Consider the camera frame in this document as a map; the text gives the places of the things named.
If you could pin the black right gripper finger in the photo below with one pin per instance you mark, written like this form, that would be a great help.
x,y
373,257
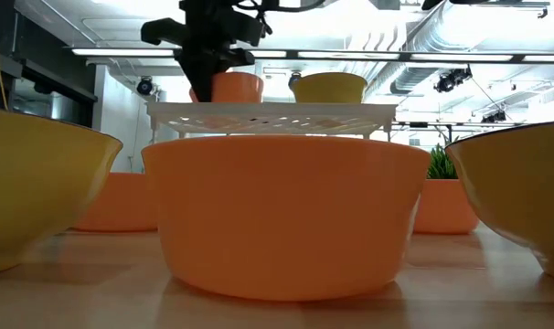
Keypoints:
x,y
201,82

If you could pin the orange plastic mini bowl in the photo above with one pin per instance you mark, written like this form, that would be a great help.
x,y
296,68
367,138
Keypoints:
x,y
121,205
238,87
444,208
281,215

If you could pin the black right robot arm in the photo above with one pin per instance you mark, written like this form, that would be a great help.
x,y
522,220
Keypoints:
x,y
204,3

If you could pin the white grid shelf rack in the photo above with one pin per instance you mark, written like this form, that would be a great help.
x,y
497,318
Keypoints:
x,y
268,109

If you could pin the long LED light bar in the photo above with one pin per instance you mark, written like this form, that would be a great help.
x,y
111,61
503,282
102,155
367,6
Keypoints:
x,y
121,52

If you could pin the black ceiling spotlight cluster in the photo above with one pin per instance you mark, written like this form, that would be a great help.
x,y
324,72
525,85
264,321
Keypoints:
x,y
450,80

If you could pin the green artificial plant white pot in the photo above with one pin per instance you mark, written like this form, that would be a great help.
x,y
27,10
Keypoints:
x,y
441,166

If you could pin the silver ventilation duct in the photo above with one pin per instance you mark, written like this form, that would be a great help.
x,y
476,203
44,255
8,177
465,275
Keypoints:
x,y
412,75

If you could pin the black round overhead mount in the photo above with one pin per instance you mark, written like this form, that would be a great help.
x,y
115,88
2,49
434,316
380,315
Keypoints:
x,y
434,3

